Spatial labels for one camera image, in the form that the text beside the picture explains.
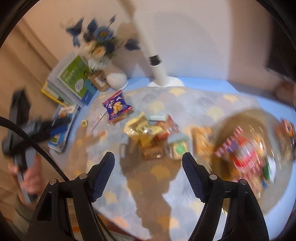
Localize blue and white flowers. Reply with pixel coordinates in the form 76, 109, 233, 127
60, 16, 140, 72

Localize person's left hand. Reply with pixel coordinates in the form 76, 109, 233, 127
8, 155, 45, 195

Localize blue chips snack bag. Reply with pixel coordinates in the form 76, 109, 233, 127
102, 90, 133, 123

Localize red snack bag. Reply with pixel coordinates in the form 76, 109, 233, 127
214, 126, 274, 199

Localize small wooden picture frame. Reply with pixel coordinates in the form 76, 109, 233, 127
89, 70, 110, 92

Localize black cable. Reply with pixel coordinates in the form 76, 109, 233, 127
0, 116, 70, 182

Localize small yellow token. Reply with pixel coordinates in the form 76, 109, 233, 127
81, 120, 88, 128

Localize white ribbed vase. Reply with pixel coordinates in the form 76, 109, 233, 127
106, 72, 128, 90

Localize green label snack packet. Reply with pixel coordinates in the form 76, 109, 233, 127
167, 133, 190, 160

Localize amber ribbed glass plate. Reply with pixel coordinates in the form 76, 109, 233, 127
208, 109, 293, 213

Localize stack of books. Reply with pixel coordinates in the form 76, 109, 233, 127
47, 52, 91, 108

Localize orange-red snack packet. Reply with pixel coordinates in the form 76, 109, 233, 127
155, 115, 179, 141

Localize yellow snack packet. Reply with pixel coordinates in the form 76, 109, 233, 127
123, 111, 163, 148

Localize patterned fan-motif table mat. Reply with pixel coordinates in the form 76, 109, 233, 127
65, 87, 258, 240

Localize magazine on table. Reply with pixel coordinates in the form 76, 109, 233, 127
48, 105, 80, 153

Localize green cover book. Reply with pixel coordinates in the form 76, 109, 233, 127
58, 55, 97, 104

